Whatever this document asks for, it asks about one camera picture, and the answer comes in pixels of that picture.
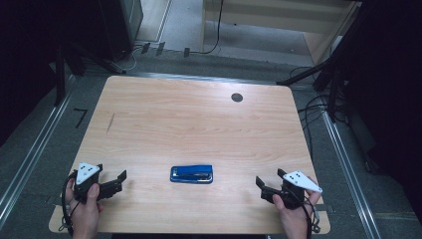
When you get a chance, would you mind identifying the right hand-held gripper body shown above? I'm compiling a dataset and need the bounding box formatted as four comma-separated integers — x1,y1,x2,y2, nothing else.
274,170,323,211

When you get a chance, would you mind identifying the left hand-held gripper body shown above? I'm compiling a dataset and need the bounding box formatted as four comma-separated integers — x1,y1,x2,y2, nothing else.
73,161,105,204

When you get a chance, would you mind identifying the blue stapler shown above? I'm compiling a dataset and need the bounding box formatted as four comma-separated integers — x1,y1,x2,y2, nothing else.
169,164,214,184

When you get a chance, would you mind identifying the person's left hand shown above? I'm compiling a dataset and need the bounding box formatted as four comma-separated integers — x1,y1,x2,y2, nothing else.
65,178,105,232

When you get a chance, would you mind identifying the person's right hand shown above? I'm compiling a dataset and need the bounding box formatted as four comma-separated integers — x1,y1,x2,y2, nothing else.
272,175,325,234

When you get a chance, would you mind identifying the black metal stand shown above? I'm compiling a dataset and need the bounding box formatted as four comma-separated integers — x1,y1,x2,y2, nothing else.
54,39,127,108
276,49,350,124

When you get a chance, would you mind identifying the dark curtain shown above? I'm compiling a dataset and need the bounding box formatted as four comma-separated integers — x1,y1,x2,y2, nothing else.
0,0,103,147
331,0,422,227

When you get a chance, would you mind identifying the black computer tower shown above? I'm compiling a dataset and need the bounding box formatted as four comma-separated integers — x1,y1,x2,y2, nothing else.
99,0,144,62

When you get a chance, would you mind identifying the light wooden furniture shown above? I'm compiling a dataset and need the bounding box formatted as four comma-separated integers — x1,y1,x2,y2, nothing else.
200,0,362,66

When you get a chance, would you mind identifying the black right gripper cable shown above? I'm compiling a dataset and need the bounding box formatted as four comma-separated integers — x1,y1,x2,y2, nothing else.
298,194,322,239

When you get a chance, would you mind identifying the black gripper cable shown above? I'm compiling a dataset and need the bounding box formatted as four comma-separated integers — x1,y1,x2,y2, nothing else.
59,171,82,237
298,194,322,239

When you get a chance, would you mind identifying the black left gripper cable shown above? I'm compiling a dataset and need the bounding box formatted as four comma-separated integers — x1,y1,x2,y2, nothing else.
59,171,82,237

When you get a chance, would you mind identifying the metal floor rail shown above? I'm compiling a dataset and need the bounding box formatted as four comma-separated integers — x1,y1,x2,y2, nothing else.
0,75,78,231
83,71,302,88
318,109,383,239

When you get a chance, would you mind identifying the bundle of black floor cables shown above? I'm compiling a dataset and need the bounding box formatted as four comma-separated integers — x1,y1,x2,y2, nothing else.
289,65,350,161

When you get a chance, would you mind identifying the white floor cable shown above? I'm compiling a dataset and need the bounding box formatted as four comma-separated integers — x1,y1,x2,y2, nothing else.
111,45,144,73

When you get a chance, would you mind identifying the black hanging cable with plug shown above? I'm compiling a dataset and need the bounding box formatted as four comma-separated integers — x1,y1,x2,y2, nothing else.
183,0,225,59

